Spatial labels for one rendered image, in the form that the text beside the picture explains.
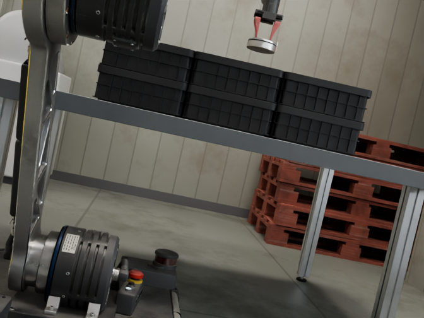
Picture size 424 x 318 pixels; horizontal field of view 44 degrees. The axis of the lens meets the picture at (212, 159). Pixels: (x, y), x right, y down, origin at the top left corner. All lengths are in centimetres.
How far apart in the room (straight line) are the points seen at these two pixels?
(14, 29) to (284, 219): 232
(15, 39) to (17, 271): 300
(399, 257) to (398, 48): 326
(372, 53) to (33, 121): 421
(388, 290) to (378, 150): 197
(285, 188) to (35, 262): 276
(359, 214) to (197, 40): 197
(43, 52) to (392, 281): 151
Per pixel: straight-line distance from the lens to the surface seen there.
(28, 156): 100
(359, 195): 387
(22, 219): 108
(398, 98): 502
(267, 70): 173
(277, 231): 372
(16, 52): 401
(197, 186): 456
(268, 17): 193
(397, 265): 202
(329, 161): 125
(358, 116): 180
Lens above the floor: 69
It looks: 3 degrees down
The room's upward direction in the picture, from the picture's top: 13 degrees clockwise
